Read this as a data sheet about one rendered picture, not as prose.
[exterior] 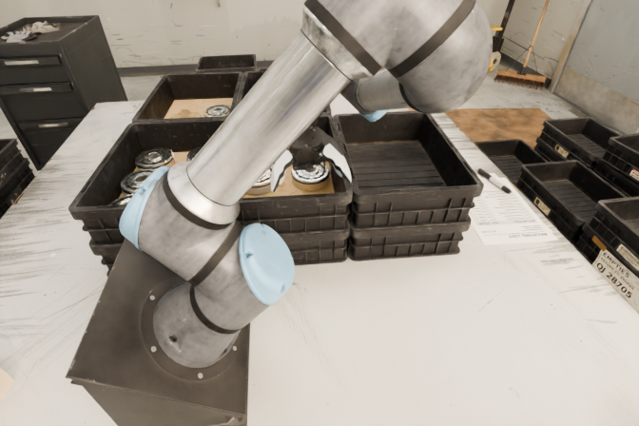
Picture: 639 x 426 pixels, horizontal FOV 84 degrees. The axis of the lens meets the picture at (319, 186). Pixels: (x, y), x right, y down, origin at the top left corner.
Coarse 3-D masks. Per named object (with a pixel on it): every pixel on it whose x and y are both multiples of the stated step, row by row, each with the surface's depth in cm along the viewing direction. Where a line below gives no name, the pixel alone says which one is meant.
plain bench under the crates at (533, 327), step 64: (448, 128) 149; (64, 192) 115; (0, 256) 93; (64, 256) 93; (448, 256) 93; (512, 256) 93; (576, 256) 93; (0, 320) 79; (64, 320) 79; (256, 320) 79; (320, 320) 79; (384, 320) 79; (448, 320) 79; (512, 320) 79; (576, 320) 79; (64, 384) 68; (256, 384) 68; (320, 384) 68; (384, 384) 68; (448, 384) 68; (512, 384) 68; (576, 384) 68
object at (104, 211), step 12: (180, 120) 105; (192, 120) 105; (204, 120) 105; (216, 120) 105; (120, 144) 95; (108, 156) 90; (96, 168) 85; (84, 192) 78; (72, 204) 74; (120, 204) 74; (72, 216) 74; (84, 216) 74; (96, 216) 74; (108, 216) 74; (120, 216) 75
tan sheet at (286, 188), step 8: (288, 168) 103; (328, 168) 103; (288, 176) 100; (280, 184) 97; (288, 184) 97; (328, 184) 97; (272, 192) 94; (280, 192) 94; (288, 192) 94; (296, 192) 94; (304, 192) 94; (312, 192) 94; (320, 192) 94; (328, 192) 94
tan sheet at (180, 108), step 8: (176, 104) 138; (184, 104) 138; (192, 104) 138; (200, 104) 138; (208, 104) 138; (216, 104) 138; (224, 104) 138; (168, 112) 132; (176, 112) 132; (184, 112) 132; (192, 112) 132; (200, 112) 132
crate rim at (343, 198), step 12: (336, 132) 99; (348, 192) 78; (240, 204) 76; (252, 204) 76; (264, 204) 76; (276, 204) 77; (288, 204) 77; (300, 204) 77; (312, 204) 77; (324, 204) 78; (336, 204) 78
